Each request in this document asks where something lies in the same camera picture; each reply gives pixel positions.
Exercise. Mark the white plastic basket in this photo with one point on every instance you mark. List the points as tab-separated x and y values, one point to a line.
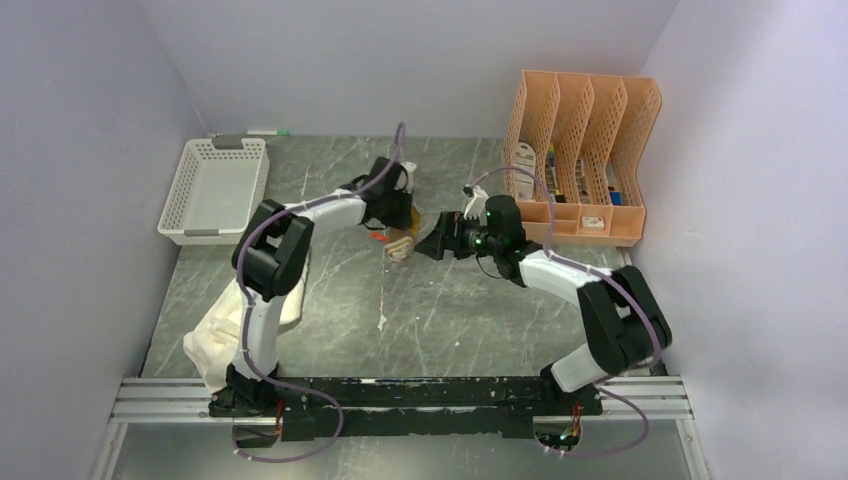
217	186

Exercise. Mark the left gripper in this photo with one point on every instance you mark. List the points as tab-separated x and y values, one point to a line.
403	219

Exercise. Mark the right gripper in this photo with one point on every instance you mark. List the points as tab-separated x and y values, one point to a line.
448	235

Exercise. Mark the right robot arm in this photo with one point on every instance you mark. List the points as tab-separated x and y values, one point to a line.
623	323

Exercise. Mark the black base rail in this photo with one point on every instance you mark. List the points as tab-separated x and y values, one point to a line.
308	408

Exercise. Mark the orange file organizer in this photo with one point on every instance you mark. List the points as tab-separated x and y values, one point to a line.
572	148

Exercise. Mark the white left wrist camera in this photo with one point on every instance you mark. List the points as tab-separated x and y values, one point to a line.
406	180

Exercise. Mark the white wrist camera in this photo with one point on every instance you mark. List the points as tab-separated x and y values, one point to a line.
476	201
406	180

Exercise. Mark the green white marker pen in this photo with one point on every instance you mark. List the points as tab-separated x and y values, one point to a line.
267	133

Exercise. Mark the yellow brown bear towel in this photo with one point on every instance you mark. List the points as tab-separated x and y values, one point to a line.
398	244

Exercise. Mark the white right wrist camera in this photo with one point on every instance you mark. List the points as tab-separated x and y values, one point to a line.
476	201

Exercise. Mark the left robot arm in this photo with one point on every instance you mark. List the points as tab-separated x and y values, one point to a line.
271	259

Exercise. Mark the cream white towel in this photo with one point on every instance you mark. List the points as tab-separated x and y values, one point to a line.
212	344

